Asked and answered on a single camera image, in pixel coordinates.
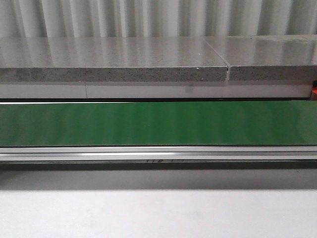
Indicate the green conveyor belt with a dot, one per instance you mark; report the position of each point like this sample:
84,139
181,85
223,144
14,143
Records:
159,123

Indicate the orange red object at edge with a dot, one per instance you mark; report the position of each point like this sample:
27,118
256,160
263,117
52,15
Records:
314,91

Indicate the white corrugated curtain backdrop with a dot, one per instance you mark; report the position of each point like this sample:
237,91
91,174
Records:
149,18

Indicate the silver aluminium conveyor rail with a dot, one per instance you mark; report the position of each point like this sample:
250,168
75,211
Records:
157,153

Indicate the grey stone slab left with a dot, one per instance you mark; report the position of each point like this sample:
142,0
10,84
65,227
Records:
98,59

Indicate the grey stone slab right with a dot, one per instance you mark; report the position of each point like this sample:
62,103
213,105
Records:
267,58

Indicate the grey stone slab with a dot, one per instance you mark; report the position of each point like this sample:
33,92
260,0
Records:
98,59
267,58

